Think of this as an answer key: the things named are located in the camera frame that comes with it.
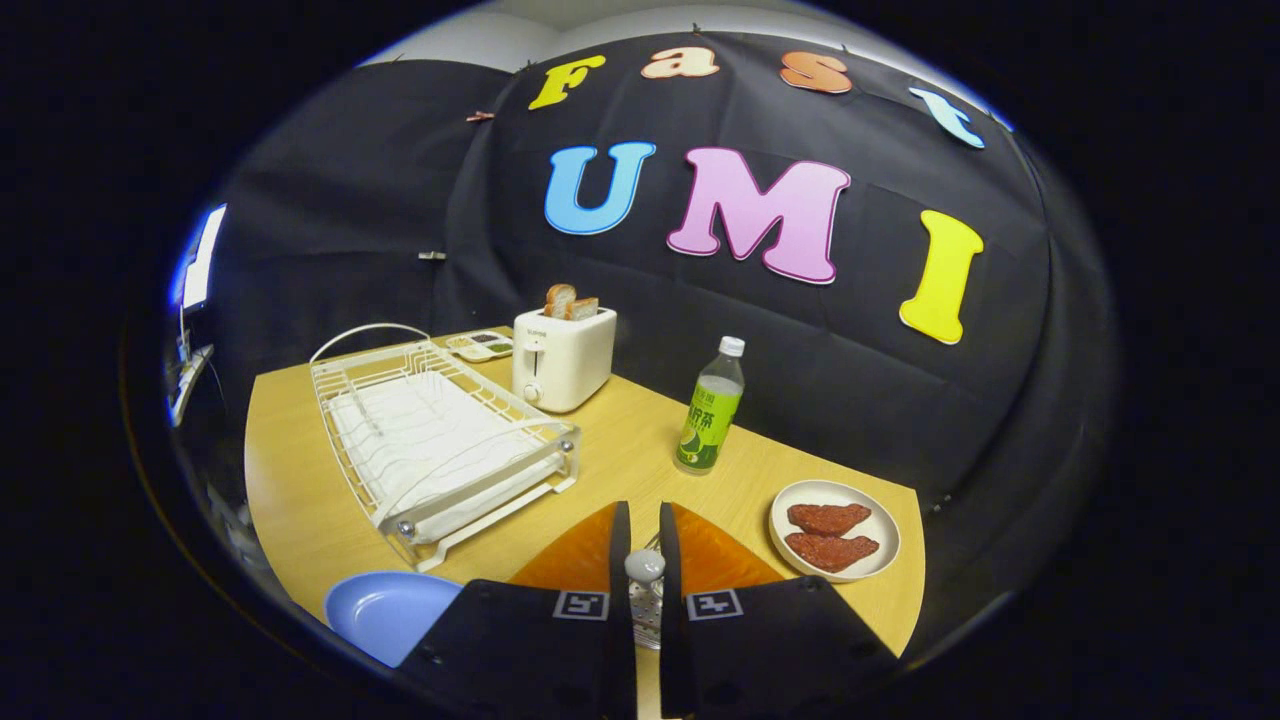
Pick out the white divided seasoning dish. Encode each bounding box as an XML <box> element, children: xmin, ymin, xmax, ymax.
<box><xmin>445</xmin><ymin>330</ymin><xmax>515</xmax><ymax>363</ymax></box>

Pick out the blue plate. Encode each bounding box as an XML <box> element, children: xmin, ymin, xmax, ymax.
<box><xmin>324</xmin><ymin>571</ymin><xmax>464</xmax><ymax>668</ymax></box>

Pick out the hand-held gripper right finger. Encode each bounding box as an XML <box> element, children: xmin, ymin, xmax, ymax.
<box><xmin>658</xmin><ymin>500</ymin><xmax>901</xmax><ymax>719</ymax></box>

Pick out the small metal wire basket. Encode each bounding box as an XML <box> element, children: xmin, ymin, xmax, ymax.
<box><xmin>628</xmin><ymin>532</ymin><xmax>665</xmax><ymax>651</ymax></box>

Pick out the red meat slice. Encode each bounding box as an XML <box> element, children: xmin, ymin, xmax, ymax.
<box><xmin>785</xmin><ymin>532</ymin><xmax>881</xmax><ymax>574</ymax></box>
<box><xmin>787</xmin><ymin>502</ymin><xmax>873</xmax><ymax>537</ymax></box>

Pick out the white wire dish rack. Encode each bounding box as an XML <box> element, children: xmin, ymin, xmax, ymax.
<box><xmin>309</xmin><ymin>323</ymin><xmax>582</xmax><ymax>573</ymax></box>

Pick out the white plate with meat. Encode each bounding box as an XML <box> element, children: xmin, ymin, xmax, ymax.
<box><xmin>768</xmin><ymin>479</ymin><xmax>902</xmax><ymax>584</ymax></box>

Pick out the computer monitor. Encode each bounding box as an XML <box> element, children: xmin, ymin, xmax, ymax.
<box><xmin>165</xmin><ymin>203</ymin><xmax>229</xmax><ymax>429</ymax></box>

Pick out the white toaster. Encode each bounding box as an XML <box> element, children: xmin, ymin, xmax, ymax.
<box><xmin>511</xmin><ymin>306</ymin><xmax>618</xmax><ymax>414</ymax></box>

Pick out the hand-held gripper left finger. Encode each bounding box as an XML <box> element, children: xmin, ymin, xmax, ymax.
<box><xmin>395</xmin><ymin>500</ymin><xmax>638</xmax><ymax>720</ymax></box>

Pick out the green label drink bottle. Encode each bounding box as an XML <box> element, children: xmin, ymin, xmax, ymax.
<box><xmin>674</xmin><ymin>336</ymin><xmax>747</xmax><ymax>476</ymax></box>

